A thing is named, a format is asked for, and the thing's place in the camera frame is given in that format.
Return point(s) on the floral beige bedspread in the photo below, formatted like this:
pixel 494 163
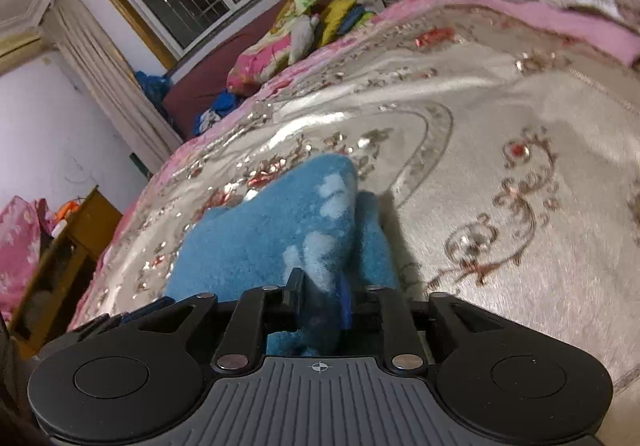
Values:
pixel 506 159

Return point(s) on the teal knitted sweater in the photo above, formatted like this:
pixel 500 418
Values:
pixel 314 217

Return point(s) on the blue crumpled cloth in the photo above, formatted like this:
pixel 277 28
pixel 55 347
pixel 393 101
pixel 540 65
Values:
pixel 223 105

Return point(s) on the blue plastic bag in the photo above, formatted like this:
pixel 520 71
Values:
pixel 155 88

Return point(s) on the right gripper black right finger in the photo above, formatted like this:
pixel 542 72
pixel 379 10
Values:
pixel 349 293

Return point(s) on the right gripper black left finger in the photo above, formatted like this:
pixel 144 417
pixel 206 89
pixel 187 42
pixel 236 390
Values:
pixel 293 296

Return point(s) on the pink floral cloth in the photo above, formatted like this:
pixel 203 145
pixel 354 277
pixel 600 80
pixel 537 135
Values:
pixel 21 227

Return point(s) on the maroon sofa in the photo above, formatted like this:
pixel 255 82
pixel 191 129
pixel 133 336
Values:
pixel 190 95

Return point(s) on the yellow folded cloth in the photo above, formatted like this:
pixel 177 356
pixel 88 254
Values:
pixel 338 19

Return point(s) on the pink bed sheet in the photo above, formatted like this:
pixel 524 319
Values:
pixel 612 48

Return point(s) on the beige curtain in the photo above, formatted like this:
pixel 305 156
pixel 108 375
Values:
pixel 109 79

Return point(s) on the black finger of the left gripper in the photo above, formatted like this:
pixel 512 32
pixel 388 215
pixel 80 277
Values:
pixel 106 322

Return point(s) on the wooden side table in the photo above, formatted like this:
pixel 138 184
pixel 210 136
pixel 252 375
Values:
pixel 63 275

